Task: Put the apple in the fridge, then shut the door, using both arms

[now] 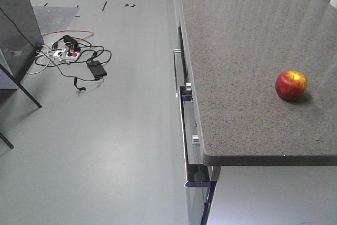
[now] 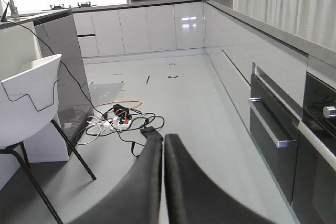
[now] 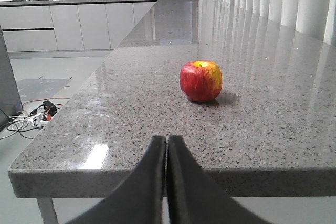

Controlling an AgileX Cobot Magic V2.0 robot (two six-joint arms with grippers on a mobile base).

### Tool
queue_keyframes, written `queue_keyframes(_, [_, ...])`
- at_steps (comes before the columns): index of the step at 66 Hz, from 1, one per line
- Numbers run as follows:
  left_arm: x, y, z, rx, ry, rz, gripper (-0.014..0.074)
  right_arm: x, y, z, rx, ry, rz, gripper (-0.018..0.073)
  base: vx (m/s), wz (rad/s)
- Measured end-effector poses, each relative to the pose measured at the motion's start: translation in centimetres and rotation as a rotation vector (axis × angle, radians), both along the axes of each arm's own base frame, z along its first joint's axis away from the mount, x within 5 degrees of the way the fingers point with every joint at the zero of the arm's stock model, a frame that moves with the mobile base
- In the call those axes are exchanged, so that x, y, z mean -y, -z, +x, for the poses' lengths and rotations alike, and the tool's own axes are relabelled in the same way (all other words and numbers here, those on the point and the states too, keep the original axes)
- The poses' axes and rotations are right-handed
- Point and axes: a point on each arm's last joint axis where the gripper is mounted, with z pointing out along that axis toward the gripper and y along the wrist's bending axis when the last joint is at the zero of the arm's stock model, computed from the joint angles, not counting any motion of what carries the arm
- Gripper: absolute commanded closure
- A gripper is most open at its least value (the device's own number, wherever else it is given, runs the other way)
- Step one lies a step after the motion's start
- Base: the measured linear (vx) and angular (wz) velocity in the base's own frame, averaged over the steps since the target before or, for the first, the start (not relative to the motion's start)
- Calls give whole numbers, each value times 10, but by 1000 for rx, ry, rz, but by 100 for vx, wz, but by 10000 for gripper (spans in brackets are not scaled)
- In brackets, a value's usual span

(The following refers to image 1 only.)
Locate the red yellow apple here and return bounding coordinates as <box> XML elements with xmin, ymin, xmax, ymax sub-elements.
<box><xmin>275</xmin><ymin>71</ymin><xmax>308</xmax><ymax>101</ymax></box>

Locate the black power adapter brick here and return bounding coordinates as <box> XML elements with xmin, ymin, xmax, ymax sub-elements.
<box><xmin>87</xmin><ymin>61</ymin><xmax>107</xmax><ymax>79</ymax></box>

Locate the grey granite kitchen counter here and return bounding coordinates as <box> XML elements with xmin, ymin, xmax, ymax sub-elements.
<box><xmin>173</xmin><ymin>0</ymin><xmax>337</xmax><ymax>225</ymax></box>

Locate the white power strip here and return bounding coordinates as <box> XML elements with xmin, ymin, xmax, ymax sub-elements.
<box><xmin>53</xmin><ymin>48</ymin><xmax>79</xmax><ymax>62</ymax></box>

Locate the dark grey cabinet panel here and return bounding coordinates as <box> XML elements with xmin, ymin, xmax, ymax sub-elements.
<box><xmin>0</xmin><ymin>0</ymin><xmax>44</xmax><ymax>104</ymax></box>

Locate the steel drawer handle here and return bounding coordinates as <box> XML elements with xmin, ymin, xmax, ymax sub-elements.
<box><xmin>173</xmin><ymin>48</ymin><xmax>181</xmax><ymax>97</ymax></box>

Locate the orange cable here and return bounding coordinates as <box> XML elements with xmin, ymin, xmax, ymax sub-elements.
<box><xmin>42</xmin><ymin>30</ymin><xmax>95</xmax><ymax>42</ymax></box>

